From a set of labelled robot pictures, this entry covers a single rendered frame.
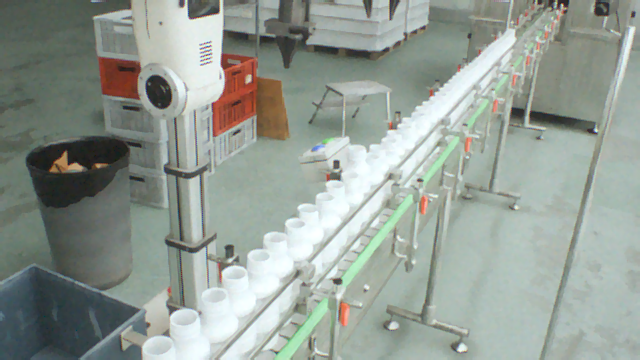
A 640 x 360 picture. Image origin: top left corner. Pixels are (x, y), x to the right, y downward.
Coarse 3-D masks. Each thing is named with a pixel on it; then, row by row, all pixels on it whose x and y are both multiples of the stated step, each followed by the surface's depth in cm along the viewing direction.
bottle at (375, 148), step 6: (372, 144) 131; (378, 144) 132; (372, 150) 129; (378, 150) 129; (384, 150) 130; (384, 156) 130; (384, 162) 131; (384, 168) 130; (384, 174) 131; (384, 186) 132; (384, 192) 133; (384, 198) 134; (384, 210) 136
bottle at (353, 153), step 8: (352, 152) 118; (360, 152) 118; (352, 160) 119; (360, 160) 119; (344, 168) 120; (352, 168) 119; (360, 168) 119; (368, 168) 120; (360, 176) 119; (368, 176) 120; (360, 184) 120; (368, 184) 121; (368, 192) 122; (368, 208) 123; (368, 216) 124
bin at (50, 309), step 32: (0, 288) 113; (32, 288) 120; (64, 288) 117; (0, 320) 114; (32, 320) 122; (64, 320) 121; (96, 320) 116; (128, 320) 104; (0, 352) 116; (32, 352) 124; (64, 352) 126; (96, 352) 97; (128, 352) 106
